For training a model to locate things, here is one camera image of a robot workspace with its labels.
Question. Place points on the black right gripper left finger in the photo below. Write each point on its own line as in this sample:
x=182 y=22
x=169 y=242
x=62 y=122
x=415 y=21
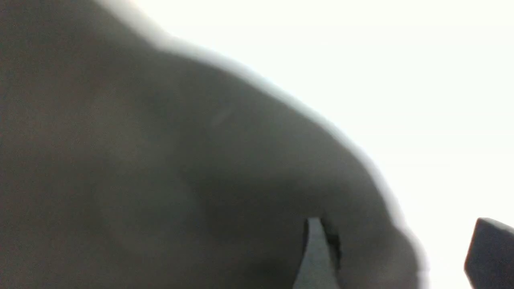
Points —
x=316 y=268

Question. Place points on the dark gray long-sleeve shirt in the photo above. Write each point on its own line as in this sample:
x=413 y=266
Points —
x=127 y=167

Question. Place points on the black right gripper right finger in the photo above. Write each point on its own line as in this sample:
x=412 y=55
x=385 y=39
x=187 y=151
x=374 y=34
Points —
x=489 y=263

